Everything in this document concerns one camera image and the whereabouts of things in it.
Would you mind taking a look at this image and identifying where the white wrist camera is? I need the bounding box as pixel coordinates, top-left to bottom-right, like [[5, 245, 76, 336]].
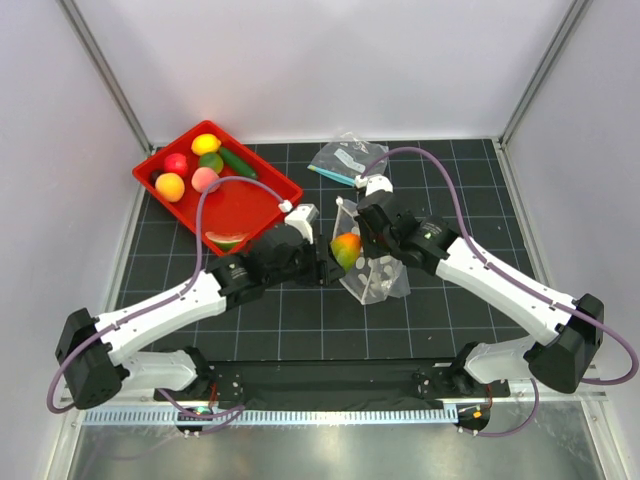
[[278, 200, 319, 244], [354, 174, 394, 203]]

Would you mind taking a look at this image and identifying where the blue-zipper clear zip bag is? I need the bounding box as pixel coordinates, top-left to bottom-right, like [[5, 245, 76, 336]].
[[308, 132, 389, 187]]

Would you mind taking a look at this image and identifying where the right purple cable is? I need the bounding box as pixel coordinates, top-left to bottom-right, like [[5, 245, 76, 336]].
[[354, 146, 625, 441]]

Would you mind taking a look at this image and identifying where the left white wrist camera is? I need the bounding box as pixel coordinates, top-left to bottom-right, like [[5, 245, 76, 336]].
[[278, 200, 319, 244]]

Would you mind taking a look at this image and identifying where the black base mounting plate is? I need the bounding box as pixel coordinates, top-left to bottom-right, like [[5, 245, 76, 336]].
[[167, 359, 510, 412]]

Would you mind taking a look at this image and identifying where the red plastic tray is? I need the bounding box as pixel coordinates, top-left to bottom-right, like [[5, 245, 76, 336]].
[[131, 119, 305, 254]]

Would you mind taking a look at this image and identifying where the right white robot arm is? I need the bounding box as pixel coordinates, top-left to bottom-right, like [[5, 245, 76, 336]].
[[356, 191, 604, 396]]

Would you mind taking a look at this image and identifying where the green toy cucumber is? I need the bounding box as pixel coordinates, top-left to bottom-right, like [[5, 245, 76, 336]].
[[218, 147, 258, 180]]

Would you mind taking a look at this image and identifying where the orange toy fruit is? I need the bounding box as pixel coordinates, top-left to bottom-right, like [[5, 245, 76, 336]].
[[154, 172, 185, 203]]

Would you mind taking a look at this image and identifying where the toy watermelon slice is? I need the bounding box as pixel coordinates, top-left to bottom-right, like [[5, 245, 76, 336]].
[[205, 231, 249, 252]]

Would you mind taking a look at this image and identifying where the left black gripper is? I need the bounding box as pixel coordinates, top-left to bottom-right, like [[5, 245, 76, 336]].
[[265, 234, 344, 288]]

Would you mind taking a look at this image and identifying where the small yellow-green toy fruit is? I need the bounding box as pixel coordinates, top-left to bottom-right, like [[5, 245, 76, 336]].
[[199, 152, 224, 174]]

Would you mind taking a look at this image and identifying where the white-spotted clear zip bag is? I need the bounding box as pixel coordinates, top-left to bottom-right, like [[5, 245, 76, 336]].
[[331, 197, 410, 305]]

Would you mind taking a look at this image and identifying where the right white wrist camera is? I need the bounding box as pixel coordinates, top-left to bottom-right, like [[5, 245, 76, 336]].
[[354, 174, 394, 203]]

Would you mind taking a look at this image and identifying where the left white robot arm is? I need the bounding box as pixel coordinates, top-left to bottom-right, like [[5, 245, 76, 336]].
[[47, 224, 345, 413]]

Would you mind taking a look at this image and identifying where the pink toy peach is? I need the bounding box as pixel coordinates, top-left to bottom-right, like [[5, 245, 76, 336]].
[[191, 167, 219, 193]]

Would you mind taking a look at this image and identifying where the yellow toy lemon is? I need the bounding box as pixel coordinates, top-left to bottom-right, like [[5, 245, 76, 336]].
[[191, 133, 221, 156]]

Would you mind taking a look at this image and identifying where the red toy apple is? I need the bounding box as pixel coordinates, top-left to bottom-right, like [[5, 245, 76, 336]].
[[163, 153, 189, 178]]

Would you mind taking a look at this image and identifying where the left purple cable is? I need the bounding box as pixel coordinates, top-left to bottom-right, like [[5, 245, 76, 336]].
[[46, 177, 296, 435]]

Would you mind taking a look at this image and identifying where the purple cable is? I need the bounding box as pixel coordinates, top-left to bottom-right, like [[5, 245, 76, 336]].
[[354, 146, 625, 441], [46, 177, 296, 435]]

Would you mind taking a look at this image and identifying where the green orange toy mango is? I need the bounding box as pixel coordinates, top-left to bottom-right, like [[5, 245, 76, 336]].
[[330, 232, 362, 272]]

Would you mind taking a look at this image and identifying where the slotted cable duct strip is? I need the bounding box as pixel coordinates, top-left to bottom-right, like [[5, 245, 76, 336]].
[[83, 404, 458, 427]]

